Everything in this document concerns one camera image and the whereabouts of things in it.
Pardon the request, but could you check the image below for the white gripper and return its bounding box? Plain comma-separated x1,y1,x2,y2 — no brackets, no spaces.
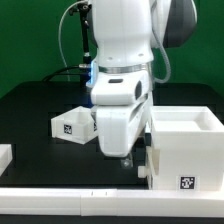
96,93,153,168

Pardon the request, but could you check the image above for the white drawer cabinet box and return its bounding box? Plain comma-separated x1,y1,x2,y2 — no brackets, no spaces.
151,106,224,191

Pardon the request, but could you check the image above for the white drawer with knob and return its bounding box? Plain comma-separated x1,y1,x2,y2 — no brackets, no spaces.
138,146,160,190

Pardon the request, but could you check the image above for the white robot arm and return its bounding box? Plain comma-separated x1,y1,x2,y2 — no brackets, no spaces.
84,0,197,167

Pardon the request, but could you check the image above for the white front rail barrier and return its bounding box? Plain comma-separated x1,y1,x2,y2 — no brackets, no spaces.
0,188,224,218

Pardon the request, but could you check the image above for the white rail barrier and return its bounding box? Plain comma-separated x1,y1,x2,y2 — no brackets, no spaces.
0,144,12,176
0,188,224,218

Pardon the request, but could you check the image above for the black base cable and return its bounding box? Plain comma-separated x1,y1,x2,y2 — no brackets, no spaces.
41,64,92,83

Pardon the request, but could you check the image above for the white left rail barrier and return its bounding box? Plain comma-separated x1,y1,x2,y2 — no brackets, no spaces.
0,144,12,176

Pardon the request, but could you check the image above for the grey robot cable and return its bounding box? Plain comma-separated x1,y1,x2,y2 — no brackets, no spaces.
58,0,88,83

